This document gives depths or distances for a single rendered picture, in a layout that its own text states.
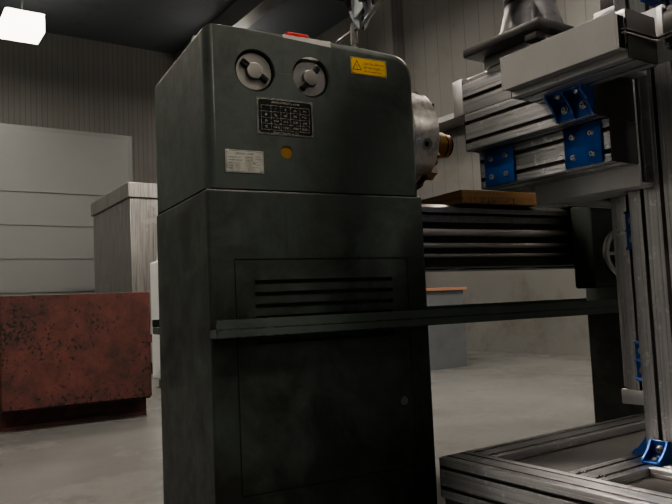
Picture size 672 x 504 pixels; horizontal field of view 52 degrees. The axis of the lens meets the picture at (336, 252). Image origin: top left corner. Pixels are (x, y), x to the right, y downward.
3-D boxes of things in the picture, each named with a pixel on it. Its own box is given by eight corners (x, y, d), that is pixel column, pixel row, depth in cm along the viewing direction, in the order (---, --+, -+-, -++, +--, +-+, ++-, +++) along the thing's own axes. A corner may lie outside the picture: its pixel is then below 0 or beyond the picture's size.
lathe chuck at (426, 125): (424, 164, 195) (402, 68, 205) (370, 208, 221) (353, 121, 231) (449, 165, 199) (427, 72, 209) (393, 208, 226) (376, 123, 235)
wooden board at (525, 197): (462, 202, 202) (461, 189, 202) (395, 218, 234) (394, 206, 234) (538, 205, 216) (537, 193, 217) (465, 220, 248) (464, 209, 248)
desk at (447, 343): (386, 358, 697) (382, 291, 702) (471, 365, 589) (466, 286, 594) (330, 364, 663) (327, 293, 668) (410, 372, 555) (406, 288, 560)
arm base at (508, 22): (580, 37, 156) (577, -6, 156) (536, 24, 147) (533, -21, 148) (528, 58, 168) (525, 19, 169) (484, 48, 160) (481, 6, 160)
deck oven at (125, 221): (239, 365, 691) (233, 187, 704) (132, 376, 632) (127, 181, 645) (187, 359, 810) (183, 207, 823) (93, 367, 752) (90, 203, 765)
